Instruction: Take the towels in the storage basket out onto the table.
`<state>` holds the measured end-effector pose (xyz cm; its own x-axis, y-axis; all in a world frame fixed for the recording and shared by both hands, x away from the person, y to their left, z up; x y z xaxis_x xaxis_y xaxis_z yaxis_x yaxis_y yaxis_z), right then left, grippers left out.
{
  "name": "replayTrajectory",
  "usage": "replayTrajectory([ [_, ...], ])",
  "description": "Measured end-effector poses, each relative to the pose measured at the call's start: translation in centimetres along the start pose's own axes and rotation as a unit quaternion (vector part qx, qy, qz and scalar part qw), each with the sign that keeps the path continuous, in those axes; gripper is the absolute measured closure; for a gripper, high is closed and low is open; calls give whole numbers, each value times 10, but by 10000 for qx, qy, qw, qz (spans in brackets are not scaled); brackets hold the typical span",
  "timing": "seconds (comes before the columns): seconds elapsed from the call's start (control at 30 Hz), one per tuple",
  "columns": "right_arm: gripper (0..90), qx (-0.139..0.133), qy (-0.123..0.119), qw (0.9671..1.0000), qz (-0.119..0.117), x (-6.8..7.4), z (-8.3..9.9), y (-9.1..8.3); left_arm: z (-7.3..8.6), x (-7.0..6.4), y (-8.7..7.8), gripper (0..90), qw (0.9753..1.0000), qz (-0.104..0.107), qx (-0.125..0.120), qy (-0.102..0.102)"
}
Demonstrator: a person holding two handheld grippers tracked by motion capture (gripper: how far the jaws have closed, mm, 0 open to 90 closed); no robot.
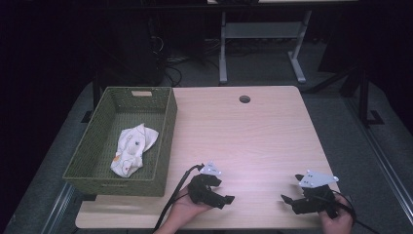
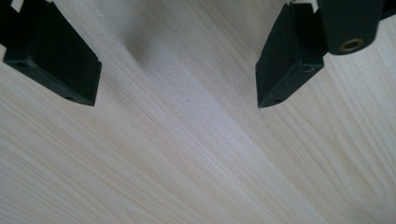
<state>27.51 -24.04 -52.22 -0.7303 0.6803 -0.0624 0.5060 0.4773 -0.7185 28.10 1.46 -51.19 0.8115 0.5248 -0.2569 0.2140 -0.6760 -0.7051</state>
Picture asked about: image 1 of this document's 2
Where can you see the metal floor rail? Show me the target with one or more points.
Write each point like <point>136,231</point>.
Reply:
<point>58,208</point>
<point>386,169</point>

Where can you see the person's left hand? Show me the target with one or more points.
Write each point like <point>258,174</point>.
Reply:
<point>183,209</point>

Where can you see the black cabinet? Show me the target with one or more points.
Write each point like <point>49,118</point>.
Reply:
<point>130,42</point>

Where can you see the white printed cloth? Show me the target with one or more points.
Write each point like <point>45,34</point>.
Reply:
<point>131,152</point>

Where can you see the white metal desk frame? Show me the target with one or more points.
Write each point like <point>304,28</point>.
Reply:
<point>259,30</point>

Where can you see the person's right hand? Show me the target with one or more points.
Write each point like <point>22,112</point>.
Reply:
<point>339,224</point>

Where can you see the black metal stand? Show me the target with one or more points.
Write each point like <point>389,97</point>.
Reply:
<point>364,97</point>

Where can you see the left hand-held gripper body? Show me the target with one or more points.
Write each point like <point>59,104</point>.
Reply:
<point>199,191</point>

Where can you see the green woven basket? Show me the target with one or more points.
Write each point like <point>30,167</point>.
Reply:
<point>97,146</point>

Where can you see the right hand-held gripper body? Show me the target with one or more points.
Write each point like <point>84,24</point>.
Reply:
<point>318,196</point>

